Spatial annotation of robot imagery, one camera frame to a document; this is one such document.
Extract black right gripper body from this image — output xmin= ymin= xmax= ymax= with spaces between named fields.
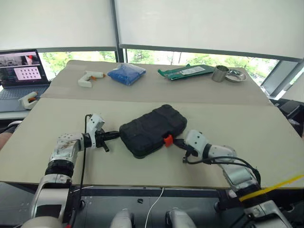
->
xmin=181 ymin=141 xmax=200 ymax=164

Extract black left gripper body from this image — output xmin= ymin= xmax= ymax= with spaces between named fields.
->
xmin=95 ymin=129 xmax=112 ymax=153

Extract black plastic tool case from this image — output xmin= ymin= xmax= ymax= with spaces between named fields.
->
xmin=118 ymin=104 xmax=188 ymax=159

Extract white glue gun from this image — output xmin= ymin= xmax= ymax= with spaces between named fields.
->
xmin=18 ymin=91 xmax=38 ymax=110
xmin=77 ymin=70 xmax=106 ymax=88

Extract blue plastic bag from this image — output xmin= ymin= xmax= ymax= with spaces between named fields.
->
xmin=107 ymin=63 xmax=146 ymax=86

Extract grey rounded shape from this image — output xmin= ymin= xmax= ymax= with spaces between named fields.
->
xmin=110 ymin=209 xmax=136 ymax=228
xmin=165 ymin=208 xmax=198 ymax=228

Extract green flat package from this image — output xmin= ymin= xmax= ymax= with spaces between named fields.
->
xmin=157 ymin=64 xmax=216 ymax=81

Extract steel cup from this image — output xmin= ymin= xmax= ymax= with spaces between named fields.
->
xmin=212 ymin=65 xmax=229 ymax=83

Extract round steel dish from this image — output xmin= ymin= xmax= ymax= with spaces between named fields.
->
xmin=224 ymin=68 xmax=247 ymax=84

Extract seated person's leg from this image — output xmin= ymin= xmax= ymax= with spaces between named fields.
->
xmin=0 ymin=120 xmax=23 ymax=151

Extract open grey laptop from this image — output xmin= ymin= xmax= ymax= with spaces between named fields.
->
xmin=0 ymin=49 xmax=52 ymax=112

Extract black office chair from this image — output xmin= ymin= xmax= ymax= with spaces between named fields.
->
xmin=270 ymin=98 xmax=304 ymax=138

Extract white roller blind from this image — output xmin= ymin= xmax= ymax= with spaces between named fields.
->
xmin=0 ymin=0 xmax=119 ymax=48
xmin=115 ymin=0 xmax=304 ymax=59

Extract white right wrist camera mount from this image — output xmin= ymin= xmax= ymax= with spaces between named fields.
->
xmin=184 ymin=130 xmax=209 ymax=158

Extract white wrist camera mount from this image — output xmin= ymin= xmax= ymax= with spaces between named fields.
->
xmin=85 ymin=113 xmax=105 ymax=150
xmin=184 ymin=130 xmax=209 ymax=158

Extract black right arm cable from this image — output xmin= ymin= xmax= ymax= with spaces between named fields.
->
xmin=182 ymin=155 xmax=262 ymax=187

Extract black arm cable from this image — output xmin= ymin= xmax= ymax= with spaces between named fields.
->
xmin=79 ymin=114 xmax=94 ymax=190
xmin=182 ymin=155 xmax=262 ymax=187

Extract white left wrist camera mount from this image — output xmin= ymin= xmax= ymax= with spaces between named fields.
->
xmin=85 ymin=113 xmax=105 ymax=150

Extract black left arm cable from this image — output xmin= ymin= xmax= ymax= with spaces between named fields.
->
xmin=79 ymin=114 xmax=94 ymax=190

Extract thin white cable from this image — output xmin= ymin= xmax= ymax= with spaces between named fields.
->
xmin=145 ymin=187 xmax=164 ymax=228

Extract black table frame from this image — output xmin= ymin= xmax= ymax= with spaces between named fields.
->
xmin=0 ymin=181 xmax=304 ymax=228

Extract yellow strap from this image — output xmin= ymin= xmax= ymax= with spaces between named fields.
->
xmin=239 ymin=174 xmax=304 ymax=202

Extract grey window frame post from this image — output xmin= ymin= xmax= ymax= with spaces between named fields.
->
xmin=111 ymin=0 xmax=128 ymax=64

